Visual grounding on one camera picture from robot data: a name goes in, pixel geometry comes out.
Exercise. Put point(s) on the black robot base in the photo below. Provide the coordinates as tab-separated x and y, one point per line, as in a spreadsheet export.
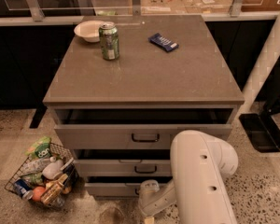
261	129

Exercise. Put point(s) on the dark blue snack packet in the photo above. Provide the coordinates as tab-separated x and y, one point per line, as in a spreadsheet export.
162	42

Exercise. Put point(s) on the green soda can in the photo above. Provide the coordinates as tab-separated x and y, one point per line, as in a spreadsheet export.
109	40

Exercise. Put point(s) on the white plastic bottle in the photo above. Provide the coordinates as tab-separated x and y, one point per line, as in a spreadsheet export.
53	169

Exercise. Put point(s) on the white bowl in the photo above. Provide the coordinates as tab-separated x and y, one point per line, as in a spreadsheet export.
88	30

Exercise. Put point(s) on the left cardboard box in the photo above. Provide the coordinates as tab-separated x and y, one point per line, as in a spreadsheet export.
162	7

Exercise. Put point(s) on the clear water bottle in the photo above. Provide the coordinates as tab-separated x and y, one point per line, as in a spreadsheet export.
38	165

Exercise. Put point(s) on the black wire basket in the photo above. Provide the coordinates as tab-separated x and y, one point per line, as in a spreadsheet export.
45	181

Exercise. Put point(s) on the grey drawer cabinet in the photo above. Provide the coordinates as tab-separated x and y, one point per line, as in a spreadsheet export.
195	75

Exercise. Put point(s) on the brown snack box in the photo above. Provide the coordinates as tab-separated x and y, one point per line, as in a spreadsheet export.
54	190

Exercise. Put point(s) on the green chip bag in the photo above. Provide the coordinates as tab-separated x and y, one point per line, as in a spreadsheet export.
39	149

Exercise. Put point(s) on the grey drawer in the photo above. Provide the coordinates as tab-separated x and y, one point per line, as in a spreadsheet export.
123	162
119	186
138	128

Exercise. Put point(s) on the grey middle drawer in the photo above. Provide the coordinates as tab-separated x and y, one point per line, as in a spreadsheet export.
123	162

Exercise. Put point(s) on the metal railing frame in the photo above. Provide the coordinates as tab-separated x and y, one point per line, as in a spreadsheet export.
73	11

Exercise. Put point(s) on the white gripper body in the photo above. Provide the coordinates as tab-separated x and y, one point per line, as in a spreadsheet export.
148	203

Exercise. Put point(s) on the grey bottom drawer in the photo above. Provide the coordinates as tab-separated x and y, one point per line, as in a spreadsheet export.
119	186

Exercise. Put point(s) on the orange fruit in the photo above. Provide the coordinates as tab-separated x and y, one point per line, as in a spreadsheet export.
37	193

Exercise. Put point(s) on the grey top drawer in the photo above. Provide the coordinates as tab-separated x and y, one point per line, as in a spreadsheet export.
138	128

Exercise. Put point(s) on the blue soda can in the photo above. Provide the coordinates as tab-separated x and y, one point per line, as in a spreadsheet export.
23	190

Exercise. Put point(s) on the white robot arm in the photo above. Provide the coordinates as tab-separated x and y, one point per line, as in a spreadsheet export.
200	161

